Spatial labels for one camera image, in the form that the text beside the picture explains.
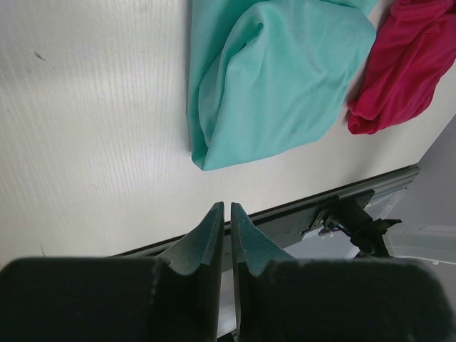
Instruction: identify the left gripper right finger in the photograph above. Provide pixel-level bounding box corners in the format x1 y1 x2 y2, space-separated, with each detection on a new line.
231 203 449 341

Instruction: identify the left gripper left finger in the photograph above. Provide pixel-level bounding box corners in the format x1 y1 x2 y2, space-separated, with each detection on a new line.
1 202 224 341

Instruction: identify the teal t-shirt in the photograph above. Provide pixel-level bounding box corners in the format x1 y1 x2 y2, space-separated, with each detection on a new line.
187 1 376 171

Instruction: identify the pink t-shirt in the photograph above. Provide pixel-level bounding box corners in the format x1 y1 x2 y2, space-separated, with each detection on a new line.
348 0 455 135

